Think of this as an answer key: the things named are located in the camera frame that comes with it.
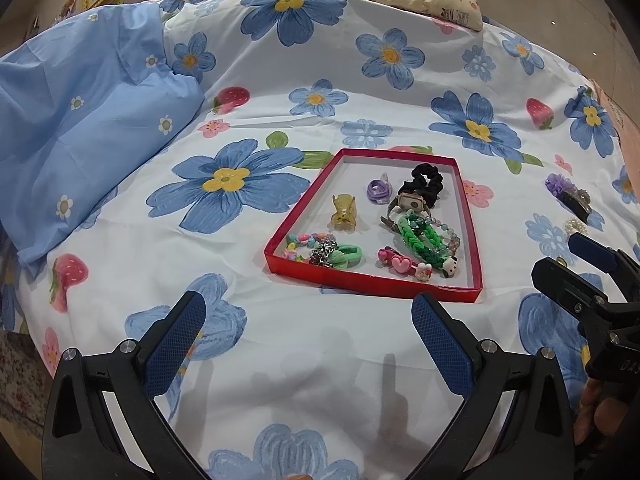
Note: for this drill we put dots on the wristwatch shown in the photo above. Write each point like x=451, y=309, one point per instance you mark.
x=412, y=202

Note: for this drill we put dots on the person's right hand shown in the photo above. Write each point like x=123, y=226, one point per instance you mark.
x=600, y=412

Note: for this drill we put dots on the red shallow box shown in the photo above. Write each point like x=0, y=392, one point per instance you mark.
x=375, y=281

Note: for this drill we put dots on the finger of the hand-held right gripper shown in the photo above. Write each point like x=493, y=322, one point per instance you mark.
x=592, y=249
x=565, y=282

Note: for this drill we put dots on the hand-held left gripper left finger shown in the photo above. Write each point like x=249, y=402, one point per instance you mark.
x=175, y=340

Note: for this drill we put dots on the pearl hair clip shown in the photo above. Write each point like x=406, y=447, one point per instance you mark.
x=575, y=225

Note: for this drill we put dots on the floral print bedsheet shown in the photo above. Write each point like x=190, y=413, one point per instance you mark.
x=300, y=340

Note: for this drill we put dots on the amber hair claw clip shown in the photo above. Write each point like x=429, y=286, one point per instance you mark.
x=342, y=210

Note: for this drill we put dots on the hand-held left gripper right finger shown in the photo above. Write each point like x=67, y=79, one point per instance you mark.
x=442, y=345

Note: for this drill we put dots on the pink heart hair clip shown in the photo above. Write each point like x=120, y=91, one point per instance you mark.
x=398, y=261

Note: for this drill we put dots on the blue pillow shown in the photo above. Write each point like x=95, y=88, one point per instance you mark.
x=75, y=135

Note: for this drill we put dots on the patterned floor rug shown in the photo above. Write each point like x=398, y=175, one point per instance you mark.
x=20, y=375

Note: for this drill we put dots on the purple flower hair clip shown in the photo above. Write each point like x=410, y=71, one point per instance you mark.
x=557, y=183

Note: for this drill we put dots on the black scrunchie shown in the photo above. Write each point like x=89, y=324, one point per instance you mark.
x=425, y=174

